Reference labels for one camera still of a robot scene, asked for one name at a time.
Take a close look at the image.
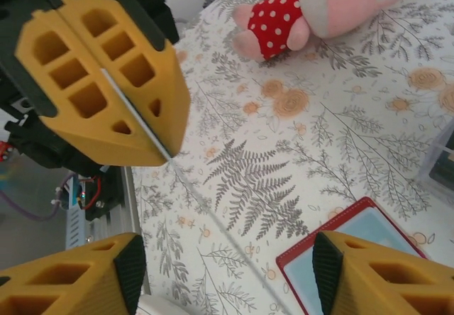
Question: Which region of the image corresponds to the small circuit board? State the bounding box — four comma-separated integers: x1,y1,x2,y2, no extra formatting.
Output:
56,182,88,211

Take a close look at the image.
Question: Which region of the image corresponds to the red card holder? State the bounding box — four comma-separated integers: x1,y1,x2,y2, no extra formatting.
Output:
275,197,430,315

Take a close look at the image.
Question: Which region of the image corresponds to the aluminium frame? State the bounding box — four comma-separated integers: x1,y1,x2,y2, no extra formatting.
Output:
99,165,143,245

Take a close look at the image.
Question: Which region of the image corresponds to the plastic credit card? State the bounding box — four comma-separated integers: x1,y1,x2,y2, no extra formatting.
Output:
100,67,173,159

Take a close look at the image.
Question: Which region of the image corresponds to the clear acrylic card box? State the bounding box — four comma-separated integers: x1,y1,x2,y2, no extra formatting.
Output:
416,118,454,195

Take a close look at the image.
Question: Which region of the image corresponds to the grey slotted cable duct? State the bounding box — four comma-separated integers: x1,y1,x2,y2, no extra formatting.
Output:
65,204,94,250

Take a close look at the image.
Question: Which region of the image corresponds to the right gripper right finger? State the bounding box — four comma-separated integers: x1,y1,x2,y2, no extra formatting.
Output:
311,230,454,315

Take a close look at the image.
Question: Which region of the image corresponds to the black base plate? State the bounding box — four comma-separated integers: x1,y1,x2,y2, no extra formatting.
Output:
84,167,125,223

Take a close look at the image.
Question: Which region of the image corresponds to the black VIP card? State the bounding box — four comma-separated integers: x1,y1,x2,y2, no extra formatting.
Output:
428,151,454,184

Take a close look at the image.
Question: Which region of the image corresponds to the pink plush toy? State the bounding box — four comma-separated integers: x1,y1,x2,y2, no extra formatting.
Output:
232,0,408,62

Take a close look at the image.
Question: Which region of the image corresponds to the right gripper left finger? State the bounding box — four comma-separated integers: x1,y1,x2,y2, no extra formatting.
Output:
0,232,148,315

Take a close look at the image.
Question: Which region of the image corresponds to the floral tablecloth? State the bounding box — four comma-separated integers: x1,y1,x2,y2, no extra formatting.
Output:
131,0,454,315

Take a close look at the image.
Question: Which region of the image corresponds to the purple cable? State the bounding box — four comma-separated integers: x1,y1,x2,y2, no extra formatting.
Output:
0,172,77,223

